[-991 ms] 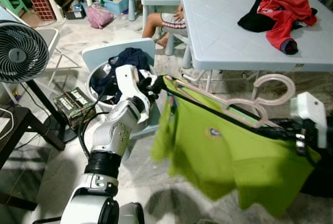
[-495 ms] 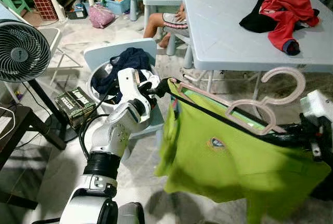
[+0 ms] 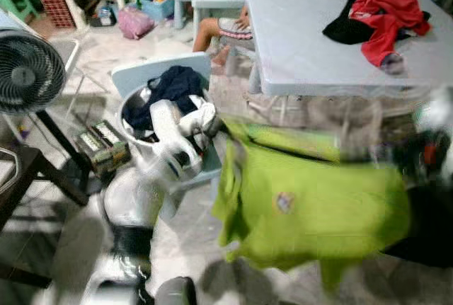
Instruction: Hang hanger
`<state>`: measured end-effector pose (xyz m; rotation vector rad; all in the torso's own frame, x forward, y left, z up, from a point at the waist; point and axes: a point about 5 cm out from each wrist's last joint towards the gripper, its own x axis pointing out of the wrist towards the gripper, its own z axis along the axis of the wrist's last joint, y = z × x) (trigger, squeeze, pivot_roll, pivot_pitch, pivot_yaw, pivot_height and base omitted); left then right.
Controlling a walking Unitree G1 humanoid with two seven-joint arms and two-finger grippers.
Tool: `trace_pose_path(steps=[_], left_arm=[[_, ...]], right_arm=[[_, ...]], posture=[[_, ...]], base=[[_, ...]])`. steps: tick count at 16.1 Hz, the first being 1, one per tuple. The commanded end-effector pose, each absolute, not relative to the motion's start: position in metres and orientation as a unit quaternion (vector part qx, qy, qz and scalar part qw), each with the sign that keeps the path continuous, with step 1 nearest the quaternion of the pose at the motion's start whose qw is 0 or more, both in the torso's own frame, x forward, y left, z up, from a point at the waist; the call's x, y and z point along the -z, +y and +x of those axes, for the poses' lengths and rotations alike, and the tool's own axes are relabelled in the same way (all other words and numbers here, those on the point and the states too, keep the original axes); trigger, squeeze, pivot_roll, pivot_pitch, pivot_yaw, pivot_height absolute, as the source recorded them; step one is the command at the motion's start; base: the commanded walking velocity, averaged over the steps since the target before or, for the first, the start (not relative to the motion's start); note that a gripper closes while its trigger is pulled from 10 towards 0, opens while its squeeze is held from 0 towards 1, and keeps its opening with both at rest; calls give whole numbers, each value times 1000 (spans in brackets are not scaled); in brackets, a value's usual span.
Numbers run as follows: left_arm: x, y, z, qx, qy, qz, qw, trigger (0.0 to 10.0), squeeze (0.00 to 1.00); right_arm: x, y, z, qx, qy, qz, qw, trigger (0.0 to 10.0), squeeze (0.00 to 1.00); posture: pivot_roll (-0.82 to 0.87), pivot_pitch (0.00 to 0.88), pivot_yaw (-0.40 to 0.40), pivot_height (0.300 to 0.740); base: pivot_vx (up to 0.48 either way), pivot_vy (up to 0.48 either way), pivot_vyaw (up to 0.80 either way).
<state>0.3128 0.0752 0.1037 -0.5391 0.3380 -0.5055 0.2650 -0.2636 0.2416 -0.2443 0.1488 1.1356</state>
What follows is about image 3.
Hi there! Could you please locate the lime green shirt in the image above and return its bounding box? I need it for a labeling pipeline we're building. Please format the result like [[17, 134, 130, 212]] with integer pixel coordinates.
[[211, 116, 414, 293]]

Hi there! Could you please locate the navy blue garment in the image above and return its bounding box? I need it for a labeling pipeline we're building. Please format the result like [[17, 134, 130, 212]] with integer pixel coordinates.
[[130, 65, 207, 130]]

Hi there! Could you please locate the red garment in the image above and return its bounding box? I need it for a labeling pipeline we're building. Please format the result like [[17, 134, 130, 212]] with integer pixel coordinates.
[[348, 0, 432, 76]]

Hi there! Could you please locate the small black garment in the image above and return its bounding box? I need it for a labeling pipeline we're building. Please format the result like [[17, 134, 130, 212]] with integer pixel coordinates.
[[323, 0, 379, 46]]

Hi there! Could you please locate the light grey plastic folding table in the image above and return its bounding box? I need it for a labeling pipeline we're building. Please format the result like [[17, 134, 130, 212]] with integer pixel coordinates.
[[243, 0, 453, 100]]

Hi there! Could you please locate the child in teal shirt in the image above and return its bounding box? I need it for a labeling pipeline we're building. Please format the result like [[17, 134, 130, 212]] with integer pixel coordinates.
[[192, 0, 297, 67]]

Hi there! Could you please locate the grey robot left leg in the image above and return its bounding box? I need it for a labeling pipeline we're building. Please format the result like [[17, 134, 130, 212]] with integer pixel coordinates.
[[154, 277, 199, 305]]

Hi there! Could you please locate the light blue plastic chair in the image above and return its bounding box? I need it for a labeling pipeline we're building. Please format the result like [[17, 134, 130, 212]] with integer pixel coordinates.
[[111, 52, 222, 203]]

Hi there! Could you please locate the round metal basin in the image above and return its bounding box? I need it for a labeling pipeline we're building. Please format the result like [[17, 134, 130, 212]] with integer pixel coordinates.
[[118, 82, 217, 151]]

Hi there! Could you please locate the blue plastic bin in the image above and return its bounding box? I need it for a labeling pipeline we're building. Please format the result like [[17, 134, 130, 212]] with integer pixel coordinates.
[[137, 0, 176, 23]]

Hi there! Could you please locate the pink cloth bag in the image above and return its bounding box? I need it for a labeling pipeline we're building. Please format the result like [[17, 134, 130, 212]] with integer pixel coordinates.
[[116, 6, 156, 41]]

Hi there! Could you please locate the green printed cardboard box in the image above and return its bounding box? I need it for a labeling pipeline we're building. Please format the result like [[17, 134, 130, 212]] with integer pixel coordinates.
[[76, 120, 132, 176]]

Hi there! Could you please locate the grey metal folding chair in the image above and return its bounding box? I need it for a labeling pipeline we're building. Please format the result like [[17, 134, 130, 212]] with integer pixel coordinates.
[[42, 36, 96, 118]]

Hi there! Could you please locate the dark wooden table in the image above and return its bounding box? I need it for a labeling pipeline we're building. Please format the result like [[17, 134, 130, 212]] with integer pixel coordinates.
[[0, 141, 91, 288]]

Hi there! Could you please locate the black standing fan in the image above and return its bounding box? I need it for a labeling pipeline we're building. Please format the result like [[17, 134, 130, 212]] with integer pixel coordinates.
[[0, 27, 93, 192]]

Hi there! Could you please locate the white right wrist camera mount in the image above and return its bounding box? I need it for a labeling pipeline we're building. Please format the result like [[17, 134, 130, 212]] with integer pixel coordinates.
[[416, 87, 453, 139]]

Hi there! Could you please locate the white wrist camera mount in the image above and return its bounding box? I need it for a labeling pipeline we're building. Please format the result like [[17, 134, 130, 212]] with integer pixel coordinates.
[[147, 98, 217, 178], [416, 87, 453, 139]]

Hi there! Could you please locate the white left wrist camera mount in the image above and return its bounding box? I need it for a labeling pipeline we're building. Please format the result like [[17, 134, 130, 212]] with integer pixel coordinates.
[[147, 98, 217, 178]]

